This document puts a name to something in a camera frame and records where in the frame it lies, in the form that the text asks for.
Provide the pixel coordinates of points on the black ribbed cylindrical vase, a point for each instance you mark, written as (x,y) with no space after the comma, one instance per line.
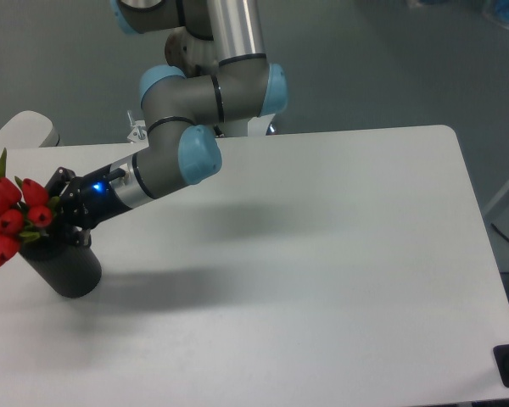
(71,272)

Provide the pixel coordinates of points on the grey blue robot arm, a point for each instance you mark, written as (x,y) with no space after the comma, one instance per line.
(180,111)

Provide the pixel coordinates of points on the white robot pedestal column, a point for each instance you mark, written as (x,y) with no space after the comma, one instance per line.
(193,56)

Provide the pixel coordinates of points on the white pedestal base frame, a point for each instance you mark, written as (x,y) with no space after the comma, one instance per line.
(257,126)

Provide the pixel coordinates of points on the white chair armrest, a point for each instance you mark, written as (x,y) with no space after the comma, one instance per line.
(29,129)

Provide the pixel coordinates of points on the red tulip bouquet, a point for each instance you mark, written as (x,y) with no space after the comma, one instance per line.
(27,212)

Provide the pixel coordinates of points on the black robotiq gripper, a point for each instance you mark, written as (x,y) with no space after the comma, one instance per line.
(85,201)

